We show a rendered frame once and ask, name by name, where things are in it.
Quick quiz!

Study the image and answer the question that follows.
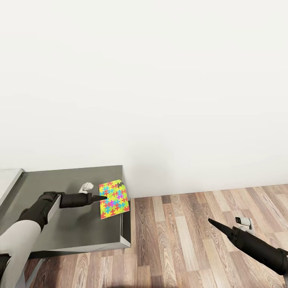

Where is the jigsaw puzzle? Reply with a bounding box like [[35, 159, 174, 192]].
[[100, 180, 130, 219]]

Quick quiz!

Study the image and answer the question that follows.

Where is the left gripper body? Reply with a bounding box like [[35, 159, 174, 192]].
[[70, 193, 92, 208]]

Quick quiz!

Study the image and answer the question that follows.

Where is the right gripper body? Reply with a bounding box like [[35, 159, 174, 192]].
[[229, 226, 269, 264]]

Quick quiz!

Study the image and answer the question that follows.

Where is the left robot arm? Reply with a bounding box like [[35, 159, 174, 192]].
[[0, 183, 108, 288]]

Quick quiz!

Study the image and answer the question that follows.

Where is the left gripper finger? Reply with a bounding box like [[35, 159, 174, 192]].
[[92, 195, 108, 203]]

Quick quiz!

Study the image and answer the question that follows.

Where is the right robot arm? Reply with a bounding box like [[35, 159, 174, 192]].
[[209, 217, 288, 288]]

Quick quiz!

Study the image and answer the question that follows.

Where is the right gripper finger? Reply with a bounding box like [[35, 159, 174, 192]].
[[209, 219, 239, 241]]

